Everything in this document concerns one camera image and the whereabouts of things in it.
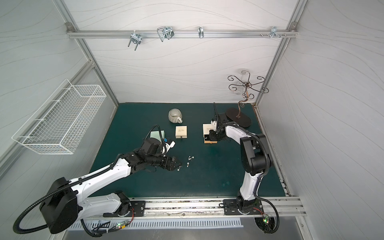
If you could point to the metal clamp hook right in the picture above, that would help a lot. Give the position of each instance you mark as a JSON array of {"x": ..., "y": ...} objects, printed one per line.
[{"x": 273, "y": 34}]

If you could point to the black metal jewelry stand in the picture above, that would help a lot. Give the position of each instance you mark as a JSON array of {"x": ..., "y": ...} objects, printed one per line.
[{"x": 244, "y": 84}]

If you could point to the dark green table mat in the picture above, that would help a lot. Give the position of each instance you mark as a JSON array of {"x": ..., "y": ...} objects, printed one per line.
[{"x": 216, "y": 170}]

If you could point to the grey ribbed ceramic cup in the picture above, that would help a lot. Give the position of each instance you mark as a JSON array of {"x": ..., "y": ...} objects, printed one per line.
[{"x": 175, "y": 116}]

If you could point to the metal clamp hook left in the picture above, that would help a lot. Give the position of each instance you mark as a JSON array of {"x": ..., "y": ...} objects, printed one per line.
[{"x": 135, "y": 39}]

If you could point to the metal clamp hook small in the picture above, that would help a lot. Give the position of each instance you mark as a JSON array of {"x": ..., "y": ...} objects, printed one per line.
[{"x": 201, "y": 32}]

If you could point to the metal clamp hook middle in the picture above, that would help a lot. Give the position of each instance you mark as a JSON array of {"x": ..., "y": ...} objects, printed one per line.
[{"x": 165, "y": 32}]

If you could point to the large cream jewelry box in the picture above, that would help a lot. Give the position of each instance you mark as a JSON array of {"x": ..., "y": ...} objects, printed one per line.
[{"x": 206, "y": 129}]

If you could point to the mint green jewelry box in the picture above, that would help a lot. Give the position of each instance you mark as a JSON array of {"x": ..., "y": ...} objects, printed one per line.
[{"x": 157, "y": 135}]

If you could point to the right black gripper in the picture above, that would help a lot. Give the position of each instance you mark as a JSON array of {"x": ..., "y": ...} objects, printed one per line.
[{"x": 213, "y": 135}]

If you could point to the white wire basket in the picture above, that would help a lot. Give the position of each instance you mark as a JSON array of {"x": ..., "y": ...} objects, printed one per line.
[{"x": 59, "y": 124}]

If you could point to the small cream jewelry box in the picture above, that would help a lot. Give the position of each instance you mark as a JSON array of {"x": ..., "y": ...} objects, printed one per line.
[{"x": 181, "y": 132}]

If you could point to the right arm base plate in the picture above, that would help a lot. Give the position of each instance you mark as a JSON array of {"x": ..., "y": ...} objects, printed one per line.
[{"x": 234, "y": 207}]

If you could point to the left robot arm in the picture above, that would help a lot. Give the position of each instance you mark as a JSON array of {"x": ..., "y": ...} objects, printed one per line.
[{"x": 68, "y": 201}]

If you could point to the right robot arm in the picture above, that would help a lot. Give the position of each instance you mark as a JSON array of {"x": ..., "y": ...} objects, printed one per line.
[{"x": 254, "y": 156}]

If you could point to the white slotted cable duct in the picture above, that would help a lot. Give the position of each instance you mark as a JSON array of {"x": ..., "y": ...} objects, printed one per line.
[{"x": 152, "y": 224}]

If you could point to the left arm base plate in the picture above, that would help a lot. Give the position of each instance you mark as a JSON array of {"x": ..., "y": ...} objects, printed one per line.
[{"x": 133, "y": 208}]

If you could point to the aluminium front rail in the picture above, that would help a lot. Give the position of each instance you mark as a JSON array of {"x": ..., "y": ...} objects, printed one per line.
[{"x": 192, "y": 207}]

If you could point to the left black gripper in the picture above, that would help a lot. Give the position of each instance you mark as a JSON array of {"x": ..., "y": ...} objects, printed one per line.
[{"x": 169, "y": 163}]

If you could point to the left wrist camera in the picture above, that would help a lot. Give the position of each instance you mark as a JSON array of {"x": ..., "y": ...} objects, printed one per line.
[{"x": 169, "y": 143}]

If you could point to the aluminium crossbar rail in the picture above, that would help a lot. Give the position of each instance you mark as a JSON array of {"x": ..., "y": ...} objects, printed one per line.
[{"x": 179, "y": 34}]

